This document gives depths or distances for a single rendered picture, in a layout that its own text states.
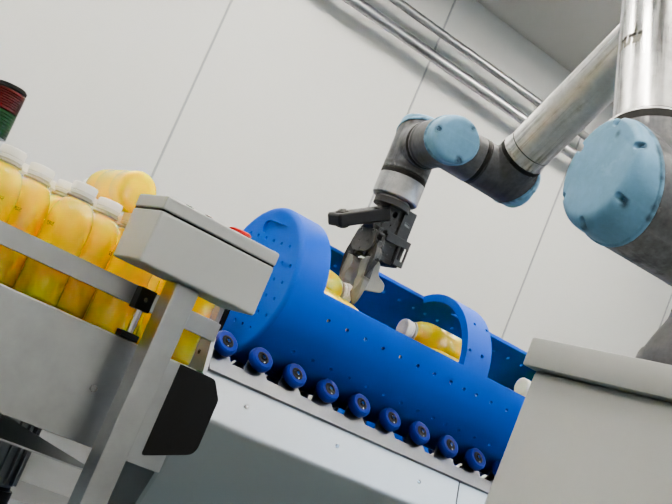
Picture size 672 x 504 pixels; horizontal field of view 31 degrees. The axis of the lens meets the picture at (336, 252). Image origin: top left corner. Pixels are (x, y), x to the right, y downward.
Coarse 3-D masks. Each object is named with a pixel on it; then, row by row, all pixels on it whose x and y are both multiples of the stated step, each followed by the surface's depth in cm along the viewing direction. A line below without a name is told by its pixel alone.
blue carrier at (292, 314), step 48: (288, 240) 210; (288, 288) 203; (384, 288) 239; (240, 336) 209; (288, 336) 206; (336, 336) 209; (384, 336) 214; (480, 336) 229; (336, 384) 215; (384, 384) 217; (432, 384) 221; (480, 384) 226; (432, 432) 229; (480, 432) 230
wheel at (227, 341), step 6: (222, 330) 201; (216, 336) 200; (222, 336) 201; (228, 336) 201; (216, 342) 199; (222, 342) 200; (228, 342) 200; (234, 342) 202; (216, 348) 200; (222, 348) 199; (228, 348) 200; (234, 348) 201; (222, 354) 200; (228, 354) 200
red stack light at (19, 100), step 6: (0, 90) 222; (6, 90) 222; (12, 90) 222; (0, 96) 222; (6, 96) 222; (12, 96) 222; (18, 96) 223; (0, 102) 222; (6, 102) 222; (12, 102) 222; (18, 102) 224; (6, 108) 222; (12, 108) 223; (18, 108) 224; (18, 114) 226
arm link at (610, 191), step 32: (640, 0) 167; (640, 32) 163; (640, 64) 159; (640, 96) 155; (608, 128) 149; (640, 128) 145; (576, 160) 153; (608, 160) 147; (640, 160) 142; (576, 192) 150; (608, 192) 144; (640, 192) 142; (576, 224) 149; (608, 224) 144; (640, 224) 143; (640, 256) 148
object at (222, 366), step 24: (216, 360) 200; (240, 384) 201; (264, 384) 205; (312, 408) 210; (360, 432) 215; (384, 432) 220; (408, 432) 225; (408, 456) 221; (432, 456) 226; (456, 480) 228; (480, 480) 232
